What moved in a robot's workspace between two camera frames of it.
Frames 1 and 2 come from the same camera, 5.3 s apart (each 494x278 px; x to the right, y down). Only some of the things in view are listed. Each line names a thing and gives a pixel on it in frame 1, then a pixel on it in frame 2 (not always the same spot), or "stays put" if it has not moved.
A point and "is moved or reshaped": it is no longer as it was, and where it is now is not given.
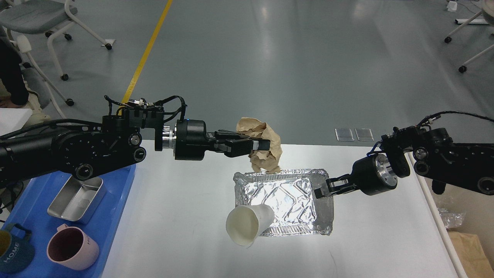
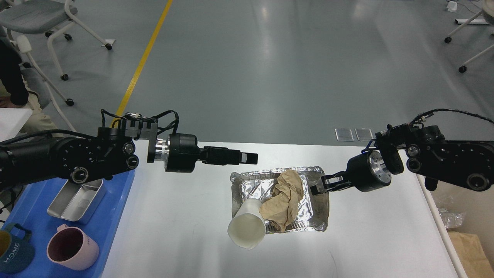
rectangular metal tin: [78, 199] stays put
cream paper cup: [245, 223] is moved or reshaped
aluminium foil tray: [290, 194] stays put
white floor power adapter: [452, 6] stays put
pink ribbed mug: [71, 246] stays put
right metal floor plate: [364, 134] stays put
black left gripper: [189, 139] -> [180, 153]
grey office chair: [36, 17] stays put
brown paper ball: [266, 161] -> [281, 207]
